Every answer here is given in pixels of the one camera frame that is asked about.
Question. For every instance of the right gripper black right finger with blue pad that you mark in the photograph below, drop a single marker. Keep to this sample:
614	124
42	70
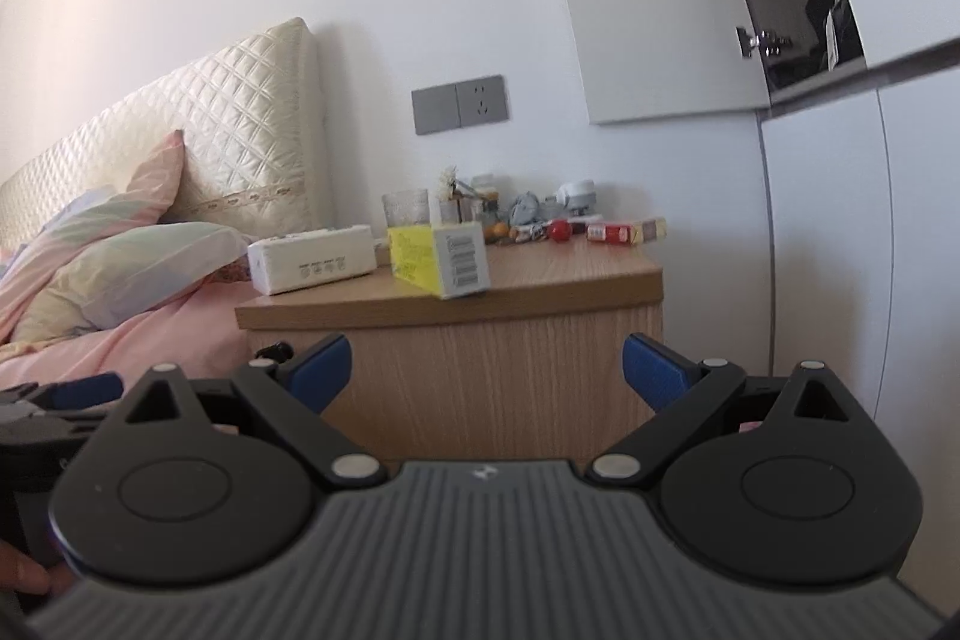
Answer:
781	482

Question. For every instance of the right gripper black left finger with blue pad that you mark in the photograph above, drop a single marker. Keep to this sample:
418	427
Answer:
192	482

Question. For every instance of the yellow white box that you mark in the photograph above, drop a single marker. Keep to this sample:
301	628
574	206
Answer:
448	261

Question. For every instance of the person's hand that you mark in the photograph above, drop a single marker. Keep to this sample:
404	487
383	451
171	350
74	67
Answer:
20	574

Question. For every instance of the pink bed sheet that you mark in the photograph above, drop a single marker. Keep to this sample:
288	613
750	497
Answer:
200	333

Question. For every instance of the pastel front pillow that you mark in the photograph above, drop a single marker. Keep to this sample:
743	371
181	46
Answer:
126	275

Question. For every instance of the white tissue pack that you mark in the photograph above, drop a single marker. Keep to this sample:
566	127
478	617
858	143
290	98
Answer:
309	259

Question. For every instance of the pink striped pillow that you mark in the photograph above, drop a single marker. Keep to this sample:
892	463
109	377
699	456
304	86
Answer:
153	189

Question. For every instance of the wooden nightstand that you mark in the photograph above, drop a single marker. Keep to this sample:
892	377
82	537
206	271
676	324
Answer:
530	369

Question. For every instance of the red cigarette box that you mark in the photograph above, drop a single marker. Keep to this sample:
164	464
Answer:
637	233

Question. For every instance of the cream quilted headboard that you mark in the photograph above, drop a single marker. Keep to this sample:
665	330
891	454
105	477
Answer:
252	116

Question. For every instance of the red ball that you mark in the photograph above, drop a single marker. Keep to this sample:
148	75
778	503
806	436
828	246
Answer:
560	231

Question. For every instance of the clear glass cup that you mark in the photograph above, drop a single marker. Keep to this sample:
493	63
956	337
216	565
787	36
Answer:
404	208

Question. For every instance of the white plug adapter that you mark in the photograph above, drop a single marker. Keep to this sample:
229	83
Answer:
577	198

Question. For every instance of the grey plush toy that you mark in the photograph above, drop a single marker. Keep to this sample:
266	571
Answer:
524	210

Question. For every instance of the orange gourd ornament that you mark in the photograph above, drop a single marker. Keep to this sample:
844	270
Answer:
503	233

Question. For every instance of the reed diffuser bottle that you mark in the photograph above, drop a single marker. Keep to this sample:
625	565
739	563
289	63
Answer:
458	201

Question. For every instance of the metal door hinge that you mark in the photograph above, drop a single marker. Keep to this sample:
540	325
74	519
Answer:
766	43

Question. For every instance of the dark clothes in wardrobe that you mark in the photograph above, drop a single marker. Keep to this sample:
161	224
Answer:
834	24

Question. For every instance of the grey wall socket panel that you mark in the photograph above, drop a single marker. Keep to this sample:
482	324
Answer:
460	105

